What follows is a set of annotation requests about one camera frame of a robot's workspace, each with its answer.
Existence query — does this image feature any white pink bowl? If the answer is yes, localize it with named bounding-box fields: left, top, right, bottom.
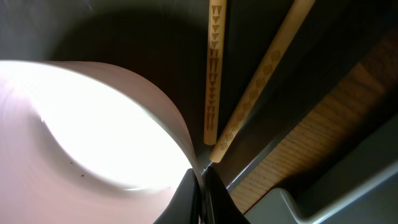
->
left=1, top=60, right=203, bottom=223

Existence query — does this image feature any wooden chopstick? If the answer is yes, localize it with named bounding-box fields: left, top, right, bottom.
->
left=210, top=0, right=315, bottom=163
left=204, top=0, right=227, bottom=145

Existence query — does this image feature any brown serving tray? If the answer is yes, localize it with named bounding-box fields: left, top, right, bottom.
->
left=1, top=0, right=397, bottom=183

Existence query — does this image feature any wooden chopstick left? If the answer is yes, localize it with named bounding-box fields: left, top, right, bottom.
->
left=204, top=0, right=227, bottom=145

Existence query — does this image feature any wooden chopstick right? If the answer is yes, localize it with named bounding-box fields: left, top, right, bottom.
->
left=210, top=0, right=315, bottom=163

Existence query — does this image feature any grey dishwasher rack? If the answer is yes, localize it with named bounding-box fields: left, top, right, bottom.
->
left=245, top=116, right=397, bottom=224

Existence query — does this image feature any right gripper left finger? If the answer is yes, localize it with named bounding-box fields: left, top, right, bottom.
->
left=154, top=169, right=201, bottom=224

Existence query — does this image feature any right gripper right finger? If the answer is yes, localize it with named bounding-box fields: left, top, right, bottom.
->
left=203, top=167, right=250, bottom=224

